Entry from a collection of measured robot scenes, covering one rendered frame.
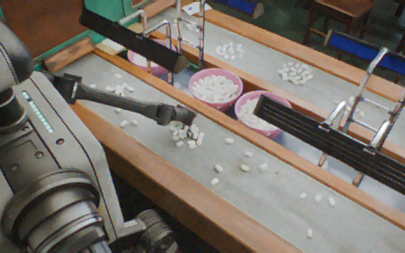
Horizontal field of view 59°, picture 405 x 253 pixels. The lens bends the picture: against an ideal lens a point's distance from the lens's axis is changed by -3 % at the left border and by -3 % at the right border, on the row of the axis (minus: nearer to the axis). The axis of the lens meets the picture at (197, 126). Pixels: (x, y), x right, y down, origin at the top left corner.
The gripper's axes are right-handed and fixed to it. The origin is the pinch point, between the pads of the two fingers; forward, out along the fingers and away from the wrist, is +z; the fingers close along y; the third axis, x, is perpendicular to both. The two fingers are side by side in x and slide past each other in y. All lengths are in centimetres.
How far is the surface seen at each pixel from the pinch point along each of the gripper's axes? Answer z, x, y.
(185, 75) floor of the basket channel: 27.9, -11.9, 28.7
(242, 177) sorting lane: -9.0, 10.6, -35.5
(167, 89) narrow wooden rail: 4.9, -4.4, 21.7
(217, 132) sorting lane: 1.7, 1.5, -13.2
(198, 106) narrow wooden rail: 4.4, -4.0, 2.1
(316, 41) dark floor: 214, -79, 20
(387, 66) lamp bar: 17, -53, -63
